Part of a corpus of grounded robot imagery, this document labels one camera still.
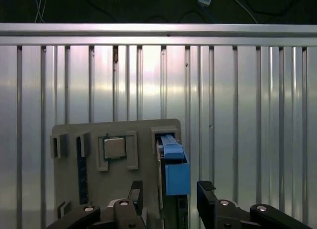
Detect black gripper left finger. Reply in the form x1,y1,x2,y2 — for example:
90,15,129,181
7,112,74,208
46,181,147,229

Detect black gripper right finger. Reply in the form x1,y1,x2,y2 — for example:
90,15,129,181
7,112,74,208
197,181,311,229

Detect hard disk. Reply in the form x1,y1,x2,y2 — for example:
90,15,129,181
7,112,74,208
155,133,191,229

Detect grey parts rack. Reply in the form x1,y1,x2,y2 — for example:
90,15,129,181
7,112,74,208
51,118,183,229

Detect silver CPU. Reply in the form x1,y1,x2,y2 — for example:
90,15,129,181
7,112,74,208
103,137,127,161

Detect blue floor cable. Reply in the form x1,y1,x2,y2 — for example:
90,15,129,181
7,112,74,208
199,2,220,24

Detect thin white cables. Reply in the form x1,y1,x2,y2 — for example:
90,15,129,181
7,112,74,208
34,0,48,23

